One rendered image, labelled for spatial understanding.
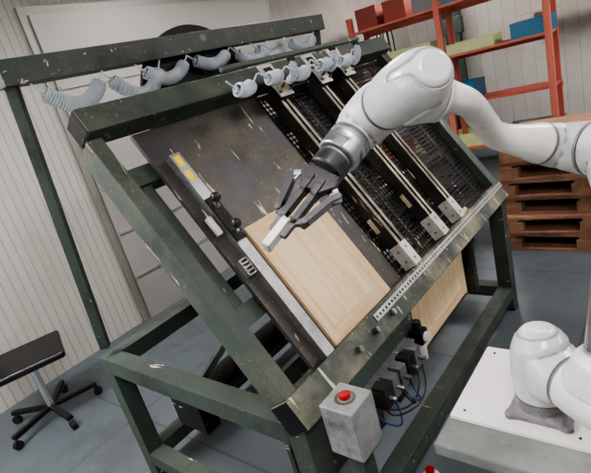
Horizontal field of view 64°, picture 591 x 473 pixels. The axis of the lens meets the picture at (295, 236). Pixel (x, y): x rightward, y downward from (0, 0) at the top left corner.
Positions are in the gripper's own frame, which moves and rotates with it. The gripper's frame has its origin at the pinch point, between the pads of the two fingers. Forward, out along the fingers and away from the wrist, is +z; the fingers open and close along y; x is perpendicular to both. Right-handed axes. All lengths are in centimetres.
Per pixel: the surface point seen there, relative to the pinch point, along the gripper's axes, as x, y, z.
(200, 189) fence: 67, -65, -22
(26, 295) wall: 264, -256, 68
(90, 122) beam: 39, -96, -13
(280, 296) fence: 84, -19, -8
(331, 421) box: 73, 20, 18
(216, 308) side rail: 67, -30, 10
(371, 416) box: 75, 29, 9
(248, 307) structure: 84, -27, 2
